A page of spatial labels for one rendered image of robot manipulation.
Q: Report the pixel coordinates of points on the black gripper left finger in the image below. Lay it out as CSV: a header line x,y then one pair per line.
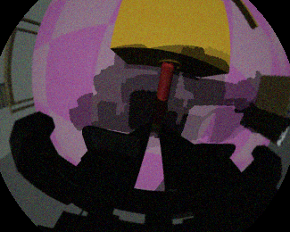
x,y
130,147

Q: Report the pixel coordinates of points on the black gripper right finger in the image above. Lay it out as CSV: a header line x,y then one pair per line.
x,y
180,156

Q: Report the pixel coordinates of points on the red cylindrical rod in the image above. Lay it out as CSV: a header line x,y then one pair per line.
x,y
165,80

